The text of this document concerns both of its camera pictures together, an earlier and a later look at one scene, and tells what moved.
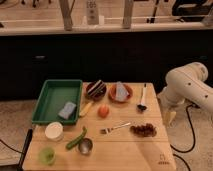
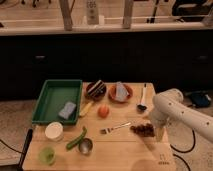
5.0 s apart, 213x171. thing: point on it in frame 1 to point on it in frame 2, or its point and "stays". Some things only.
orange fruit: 103,111 stays
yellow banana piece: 86,109 stays
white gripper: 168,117 to 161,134
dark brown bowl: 96,90 stays
